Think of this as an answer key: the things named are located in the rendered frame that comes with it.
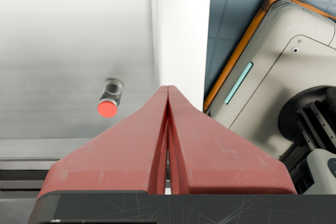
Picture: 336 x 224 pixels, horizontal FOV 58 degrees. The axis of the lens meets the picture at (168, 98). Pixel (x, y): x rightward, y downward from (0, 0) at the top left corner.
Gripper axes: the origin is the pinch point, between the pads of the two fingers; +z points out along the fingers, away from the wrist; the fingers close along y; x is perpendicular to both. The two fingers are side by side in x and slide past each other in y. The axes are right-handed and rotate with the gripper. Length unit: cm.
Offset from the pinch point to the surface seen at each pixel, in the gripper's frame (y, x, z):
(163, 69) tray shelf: 0.5, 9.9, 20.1
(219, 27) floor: -21, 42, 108
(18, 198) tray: 21.1, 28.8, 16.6
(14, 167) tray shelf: 22.2, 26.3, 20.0
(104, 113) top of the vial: 6.7, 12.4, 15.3
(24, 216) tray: 23.9, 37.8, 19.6
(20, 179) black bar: 20.8, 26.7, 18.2
